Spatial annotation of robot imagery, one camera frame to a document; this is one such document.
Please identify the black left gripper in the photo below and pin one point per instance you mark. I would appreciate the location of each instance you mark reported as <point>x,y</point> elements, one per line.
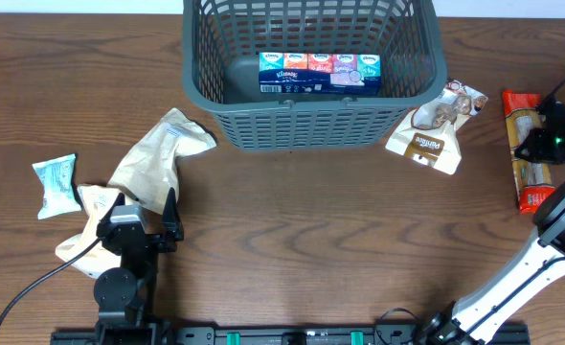
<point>171,226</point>

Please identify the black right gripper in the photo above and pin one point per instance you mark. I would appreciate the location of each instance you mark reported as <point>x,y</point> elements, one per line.
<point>538,147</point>

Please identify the dried mushroom pouch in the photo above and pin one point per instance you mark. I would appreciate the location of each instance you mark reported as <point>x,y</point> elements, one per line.
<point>428,134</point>

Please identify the Kleenex tissue multipack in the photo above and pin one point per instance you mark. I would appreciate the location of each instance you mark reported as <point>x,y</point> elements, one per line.
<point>319,73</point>

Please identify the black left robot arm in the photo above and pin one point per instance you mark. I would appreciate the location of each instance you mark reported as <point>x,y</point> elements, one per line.
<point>125,294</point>

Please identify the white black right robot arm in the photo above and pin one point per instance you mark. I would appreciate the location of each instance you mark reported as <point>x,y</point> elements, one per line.
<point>477,317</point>

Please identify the tan crumpled paper bag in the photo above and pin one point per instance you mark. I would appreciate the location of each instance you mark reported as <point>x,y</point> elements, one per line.
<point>149,170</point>

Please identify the cream snack pouch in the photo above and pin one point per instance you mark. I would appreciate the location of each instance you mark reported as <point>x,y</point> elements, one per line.
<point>96,201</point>

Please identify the mint green snack packet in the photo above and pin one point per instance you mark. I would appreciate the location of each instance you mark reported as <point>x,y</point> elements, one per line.
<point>56,176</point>

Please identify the grey plastic basket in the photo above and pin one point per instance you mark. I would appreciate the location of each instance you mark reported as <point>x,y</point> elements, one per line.
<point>223,39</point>

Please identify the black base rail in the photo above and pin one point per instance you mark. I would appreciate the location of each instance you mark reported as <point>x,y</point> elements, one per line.
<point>400,333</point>

